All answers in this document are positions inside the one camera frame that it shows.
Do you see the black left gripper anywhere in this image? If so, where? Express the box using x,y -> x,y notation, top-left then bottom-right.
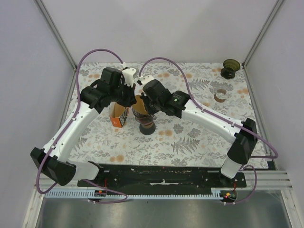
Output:
110,80 -> 137,108

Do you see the brown paper coffee filter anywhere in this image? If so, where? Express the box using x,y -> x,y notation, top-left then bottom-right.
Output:
133,95 -> 148,115

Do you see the orange coffee filter box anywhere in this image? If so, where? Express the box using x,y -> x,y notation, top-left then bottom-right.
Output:
109,102 -> 129,128

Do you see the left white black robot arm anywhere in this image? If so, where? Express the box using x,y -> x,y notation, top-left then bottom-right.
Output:
30,67 -> 138,187

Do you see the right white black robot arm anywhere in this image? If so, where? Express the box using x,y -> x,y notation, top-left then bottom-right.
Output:
137,76 -> 257,187

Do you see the green glass dripper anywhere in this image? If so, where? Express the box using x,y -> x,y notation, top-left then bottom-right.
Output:
220,59 -> 241,79

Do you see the brown tape roll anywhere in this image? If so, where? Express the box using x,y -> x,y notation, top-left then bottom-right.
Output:
214,89 -> 227,103

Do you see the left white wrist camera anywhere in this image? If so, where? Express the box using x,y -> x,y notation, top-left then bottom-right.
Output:
122,62 -> 139,87

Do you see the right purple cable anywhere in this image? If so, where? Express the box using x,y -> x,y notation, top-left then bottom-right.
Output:
139,57 -> 279,205

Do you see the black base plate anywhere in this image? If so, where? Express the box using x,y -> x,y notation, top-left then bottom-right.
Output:
92,164 -> 247,196

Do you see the light blue cable duct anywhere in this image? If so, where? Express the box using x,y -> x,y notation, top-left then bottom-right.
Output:
45,188 -> 223,200

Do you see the left aluminium frame post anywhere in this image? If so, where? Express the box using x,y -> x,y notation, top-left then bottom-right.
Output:
34,0 -> 77,71

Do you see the aluminium frame post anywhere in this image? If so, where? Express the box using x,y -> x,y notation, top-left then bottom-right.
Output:
34,0 -> 77,71
241,0 -> 287,68

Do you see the right aluminium frame post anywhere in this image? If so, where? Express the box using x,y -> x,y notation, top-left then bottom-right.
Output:
241,0 -> 287,68

